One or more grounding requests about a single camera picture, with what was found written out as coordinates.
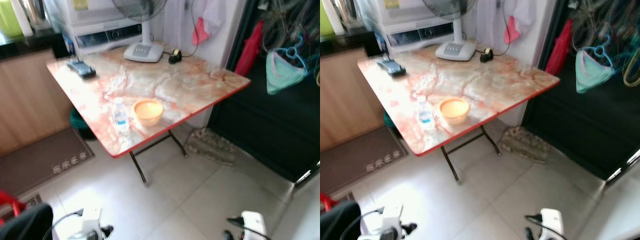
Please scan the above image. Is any yellow orange plastic bowl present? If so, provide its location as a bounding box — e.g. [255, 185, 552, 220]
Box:
[131, 98, 164, 127]
[439, 97, 470, 126]

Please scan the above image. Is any black fabric object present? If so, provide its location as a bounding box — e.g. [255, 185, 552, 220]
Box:
[320, 201, 362, 240]
[0, 203, 54, 240]

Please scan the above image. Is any patterned small rug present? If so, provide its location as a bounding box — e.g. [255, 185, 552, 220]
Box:
[185, 127, 238, 166]
[498, 126, 551, 163]

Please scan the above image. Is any brown door mat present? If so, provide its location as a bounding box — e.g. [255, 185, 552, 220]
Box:
[0, 127, 95, 199]
[320, 126, 409, 196]

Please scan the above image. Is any red plastic chair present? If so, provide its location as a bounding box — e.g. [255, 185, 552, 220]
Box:
[320, 192, 337, 213]
[0, 190, 27, 218]

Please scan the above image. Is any clear water bottle blue label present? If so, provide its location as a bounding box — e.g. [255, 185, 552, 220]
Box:
[417, 95, 436, 132]
[112, 97, 132, 135]

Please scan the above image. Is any marble pattern folding table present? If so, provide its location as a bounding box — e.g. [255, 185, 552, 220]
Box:
[46, 42, 251, 187]
[356, 44, 561, 185]

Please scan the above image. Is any wooden cabinet with black counter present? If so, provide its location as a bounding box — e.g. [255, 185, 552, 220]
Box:
[320, 27, 386, 151]
[0, 27, 74, 156]

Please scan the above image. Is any teal hanging cloth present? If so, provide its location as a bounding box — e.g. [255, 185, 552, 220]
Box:
[575, 47, 616, 95]
[266, 49, 308, 96]

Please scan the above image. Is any dark card terminal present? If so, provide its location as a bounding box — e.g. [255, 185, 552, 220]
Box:
[66, 58, 97, 79]
[376, 57, 407, 77]

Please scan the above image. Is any red folded umbrella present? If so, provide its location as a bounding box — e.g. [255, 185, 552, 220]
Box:
[234, 19, 264, 77]
[545, 19, 573, 77]

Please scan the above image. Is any white table fan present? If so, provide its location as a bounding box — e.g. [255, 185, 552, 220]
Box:
[111, 0, 169, 64]
[421, 0, 479, 62]

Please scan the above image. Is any pink hanging cloth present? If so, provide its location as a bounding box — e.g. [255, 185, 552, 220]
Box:
[192, 17, 211, 47]
[504, 16, 521, 45]

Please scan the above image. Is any white hanging garment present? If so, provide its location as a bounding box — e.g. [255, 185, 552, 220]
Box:
[167, 0, 227, 38]
[477, 0, 536, 36]

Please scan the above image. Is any coloured clothes hangers bundle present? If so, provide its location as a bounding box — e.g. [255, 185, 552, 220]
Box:
[570, 0, 640, 56]
[260, 0, 321, 56]

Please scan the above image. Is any white appliance with control panel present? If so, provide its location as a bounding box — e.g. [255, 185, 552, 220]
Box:
[372, 0, 458, 53]
[59, 0, 151, 56]

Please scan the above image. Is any green plastic container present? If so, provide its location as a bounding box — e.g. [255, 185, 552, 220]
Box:
[320, 2, 335, 37]
[0, 0, 23, 37]

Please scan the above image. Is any metal pot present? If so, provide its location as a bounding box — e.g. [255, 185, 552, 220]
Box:
[22, 0, 53, 30]
[334, 0, 366, 28]

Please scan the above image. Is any white plastic bottle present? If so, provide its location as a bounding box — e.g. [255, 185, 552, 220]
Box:
[322, 0, 346, 36]
[10, 0, 34, 37]

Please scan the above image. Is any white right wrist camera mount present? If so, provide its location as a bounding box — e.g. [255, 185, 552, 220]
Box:
[540, 208, 565, 240]
[241, 211, 267, 240]

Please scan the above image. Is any black fan power cable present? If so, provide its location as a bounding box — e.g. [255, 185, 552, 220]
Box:
[181, 0, 202, 58]
[493, 0, 512, 56]

